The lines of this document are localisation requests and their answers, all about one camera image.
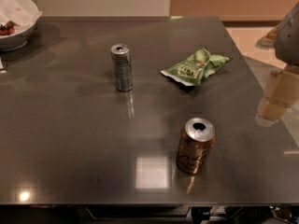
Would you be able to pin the white napkin in bowl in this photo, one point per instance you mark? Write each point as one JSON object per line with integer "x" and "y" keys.
{"x": 23, "y": 12}

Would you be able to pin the white bowl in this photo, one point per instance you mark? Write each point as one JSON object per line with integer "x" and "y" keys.
{"x": 18, "y": 39}

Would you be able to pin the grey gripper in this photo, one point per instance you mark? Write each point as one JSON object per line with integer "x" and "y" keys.
{"x": 289, "y": 39}

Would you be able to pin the orange soda can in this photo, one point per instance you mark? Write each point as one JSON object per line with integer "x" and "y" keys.
{"x": 197, "y": 138}

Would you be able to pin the slim silver can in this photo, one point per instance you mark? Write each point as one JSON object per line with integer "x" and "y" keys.
{"x": 120, "y": 54}

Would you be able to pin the red strawberries in bowl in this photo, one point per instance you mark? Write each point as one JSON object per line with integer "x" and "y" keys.
{"x": 8, "y": 28}

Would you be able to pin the green chip bag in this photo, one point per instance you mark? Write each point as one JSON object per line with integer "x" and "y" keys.
{"x": 196, "y": 68}

